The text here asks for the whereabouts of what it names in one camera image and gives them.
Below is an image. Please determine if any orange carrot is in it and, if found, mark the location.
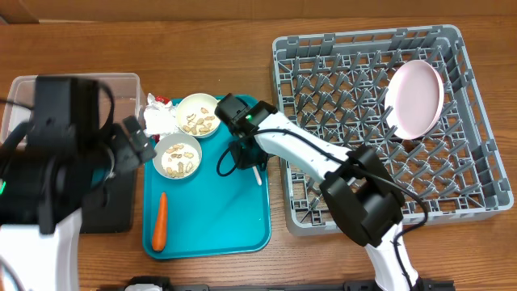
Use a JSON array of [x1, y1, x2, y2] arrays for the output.
[[152, 192, 168, 252]]

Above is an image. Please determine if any crumpled white paper napkin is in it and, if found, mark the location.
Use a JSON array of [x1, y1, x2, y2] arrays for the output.
[[143, 93, 180, 137]]

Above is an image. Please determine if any teal plastic tray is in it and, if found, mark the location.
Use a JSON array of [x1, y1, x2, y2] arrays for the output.
[[142, 125, 271, 259]]

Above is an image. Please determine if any white plastic fork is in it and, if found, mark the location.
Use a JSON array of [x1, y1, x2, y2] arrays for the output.
[[252, 167, 263, 186]]

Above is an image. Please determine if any black plastic tray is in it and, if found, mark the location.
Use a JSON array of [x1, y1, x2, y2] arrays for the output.
[[81, 171, 137, 234]]

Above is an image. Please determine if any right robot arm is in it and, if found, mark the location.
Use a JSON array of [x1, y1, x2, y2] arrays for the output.
[[215, 94, 425, 290]]

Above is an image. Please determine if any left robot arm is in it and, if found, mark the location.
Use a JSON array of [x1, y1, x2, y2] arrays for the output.
[[1, 75, 155, 290]]

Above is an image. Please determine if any grey bowl with peanuts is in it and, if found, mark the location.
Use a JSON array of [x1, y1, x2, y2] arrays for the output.
[[153, 133, 202, 179]]

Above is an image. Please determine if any red wrapper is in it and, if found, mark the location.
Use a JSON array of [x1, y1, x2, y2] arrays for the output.
[[155, 95, 170, 104]]

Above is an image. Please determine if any cream bowl with peanuts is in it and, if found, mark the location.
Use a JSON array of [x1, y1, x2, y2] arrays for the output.
[[175, 93, 221, 138]]

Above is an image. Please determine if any pink round plate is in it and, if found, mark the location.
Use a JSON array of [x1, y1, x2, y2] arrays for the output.
[[384, 60, 444, 140]]

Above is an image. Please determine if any clear plastic bin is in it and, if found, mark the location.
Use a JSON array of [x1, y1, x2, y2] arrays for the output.
[[1, 73, 147, 143]]

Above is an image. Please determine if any grey dishwasher rack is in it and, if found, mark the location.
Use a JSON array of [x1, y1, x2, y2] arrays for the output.
[[272, 24, 514, 224]]

